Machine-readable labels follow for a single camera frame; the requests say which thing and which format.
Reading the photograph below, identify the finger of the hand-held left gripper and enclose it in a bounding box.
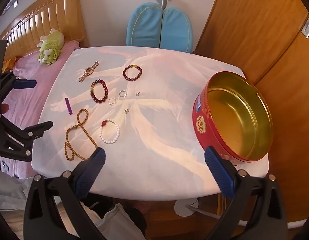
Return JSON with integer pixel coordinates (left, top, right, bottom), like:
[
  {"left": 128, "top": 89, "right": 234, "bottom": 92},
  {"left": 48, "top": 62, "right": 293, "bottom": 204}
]
[
  {"left": 0, "top": 71, "right": 37, "bottom": 100},
  {"left": 0, "top": 112, "right": 54, "bottom": 162}
]

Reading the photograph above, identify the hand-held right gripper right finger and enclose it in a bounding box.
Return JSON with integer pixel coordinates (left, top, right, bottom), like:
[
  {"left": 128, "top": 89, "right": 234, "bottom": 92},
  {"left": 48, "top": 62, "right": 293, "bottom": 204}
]
[{"left": 204, "top": 146, "right": 287, "bottom": 240}]

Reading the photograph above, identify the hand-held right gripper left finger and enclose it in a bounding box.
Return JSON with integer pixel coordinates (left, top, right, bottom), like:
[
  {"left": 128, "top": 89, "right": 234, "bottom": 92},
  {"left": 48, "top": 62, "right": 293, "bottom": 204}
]
[{"left": 23, "top": 147, "right": 106, "bottom": 240}]

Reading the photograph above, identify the red round tin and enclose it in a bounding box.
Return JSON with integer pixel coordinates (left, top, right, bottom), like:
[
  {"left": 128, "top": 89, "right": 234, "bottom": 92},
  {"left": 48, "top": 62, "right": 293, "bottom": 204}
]
[{"left": 192, "top": 71, "right": 273, "bottom": 166}]

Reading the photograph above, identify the dark red bead bracelet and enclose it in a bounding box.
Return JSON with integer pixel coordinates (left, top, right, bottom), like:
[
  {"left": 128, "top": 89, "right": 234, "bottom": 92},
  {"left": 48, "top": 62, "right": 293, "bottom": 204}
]
[
  {"left": 90, "top": 79, "right": 109, "bottom": 104},
  {"left": 123, "top": 65, "right": 142, "bottom": 82}
]

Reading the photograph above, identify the yellow pillow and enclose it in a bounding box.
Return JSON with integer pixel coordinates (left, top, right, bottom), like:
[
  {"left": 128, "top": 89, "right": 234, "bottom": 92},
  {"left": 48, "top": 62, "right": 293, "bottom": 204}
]
[{"left": 2, "top": 58, "right": 19, "bottom": 74}]

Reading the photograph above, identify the green cabbage plush toy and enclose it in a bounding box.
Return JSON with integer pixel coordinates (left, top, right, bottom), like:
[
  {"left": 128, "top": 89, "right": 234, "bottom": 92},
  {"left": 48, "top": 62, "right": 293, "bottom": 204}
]
[{"left": 37, "top": 28, "right": 65, "bottom": 67}]

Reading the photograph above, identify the purple tube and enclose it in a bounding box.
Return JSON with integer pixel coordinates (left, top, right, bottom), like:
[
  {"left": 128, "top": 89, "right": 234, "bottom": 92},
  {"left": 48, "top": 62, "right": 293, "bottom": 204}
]
[{"left": 65, "top": 97, "right": 73, "bottom": 116}]

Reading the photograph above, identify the white table base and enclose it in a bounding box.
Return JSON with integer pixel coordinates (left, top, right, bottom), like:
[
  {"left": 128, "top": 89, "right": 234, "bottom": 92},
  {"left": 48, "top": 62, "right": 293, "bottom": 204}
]
[{"left": 174, "top": 197, "right": 199, "bottom": 218}]

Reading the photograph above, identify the white cloth bag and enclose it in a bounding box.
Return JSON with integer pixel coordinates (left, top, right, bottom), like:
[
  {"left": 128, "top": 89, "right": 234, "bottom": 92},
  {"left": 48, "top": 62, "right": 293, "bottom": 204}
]
[{"left": 57, "top": 200, "right": 145, "bottom": 240}]

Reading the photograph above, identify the wooden bed headboard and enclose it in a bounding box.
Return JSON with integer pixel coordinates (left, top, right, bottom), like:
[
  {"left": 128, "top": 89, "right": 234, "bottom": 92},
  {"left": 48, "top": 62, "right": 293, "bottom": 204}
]
[{"left": 0, "top": 0, "right": 89, "bottom": 58}]

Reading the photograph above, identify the grey cloth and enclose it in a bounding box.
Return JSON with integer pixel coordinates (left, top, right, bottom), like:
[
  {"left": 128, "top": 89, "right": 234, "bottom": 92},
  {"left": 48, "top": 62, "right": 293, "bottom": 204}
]
[{"left": 0, "top": 169, "right": 35, "bottom": 205}]

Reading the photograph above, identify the metal wrist watch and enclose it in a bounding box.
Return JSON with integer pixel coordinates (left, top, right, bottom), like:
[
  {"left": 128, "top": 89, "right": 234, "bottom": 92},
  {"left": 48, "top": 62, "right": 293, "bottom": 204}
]
[{"left": 79, "top": 61, "right": 100, "bottom": 83}]

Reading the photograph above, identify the printed white tablecloth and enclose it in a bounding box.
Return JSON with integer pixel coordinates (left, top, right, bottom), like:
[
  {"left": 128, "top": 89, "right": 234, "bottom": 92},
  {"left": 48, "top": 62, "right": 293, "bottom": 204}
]
[{"left": 32, "top": 45, "right": 270, "bottom": 202}]

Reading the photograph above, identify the blue chair back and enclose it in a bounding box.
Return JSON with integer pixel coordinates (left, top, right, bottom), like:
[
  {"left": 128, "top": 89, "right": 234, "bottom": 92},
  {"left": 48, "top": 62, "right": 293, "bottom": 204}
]
[{"left": 126, "top": 0, "right": 194, "bottom": 53}]

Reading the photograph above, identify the wooden wardrobe door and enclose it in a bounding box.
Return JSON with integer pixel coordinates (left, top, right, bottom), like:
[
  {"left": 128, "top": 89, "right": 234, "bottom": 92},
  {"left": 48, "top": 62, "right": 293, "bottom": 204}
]
[{"left": 193, "top": 0, "right": 309, "bottom": 230}]

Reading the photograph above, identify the brown bead necklace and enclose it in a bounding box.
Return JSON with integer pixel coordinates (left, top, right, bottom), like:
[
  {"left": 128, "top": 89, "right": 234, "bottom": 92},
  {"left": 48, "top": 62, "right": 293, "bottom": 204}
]
[{"left": 64, "top": 108, "right": 98, "bottom": 161}]

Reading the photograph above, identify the white bead bracelet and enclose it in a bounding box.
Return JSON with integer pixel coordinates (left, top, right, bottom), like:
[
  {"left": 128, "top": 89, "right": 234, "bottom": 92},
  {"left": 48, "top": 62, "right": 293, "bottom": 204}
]
[{"left": 99, "top": 119, "right": 121, "bottom": 145}]

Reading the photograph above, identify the metal door handle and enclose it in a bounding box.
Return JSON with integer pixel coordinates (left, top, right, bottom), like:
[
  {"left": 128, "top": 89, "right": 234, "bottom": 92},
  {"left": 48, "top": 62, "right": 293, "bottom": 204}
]
[{"left": 301, "top": 16, "right": 309, "bottom": 39}]

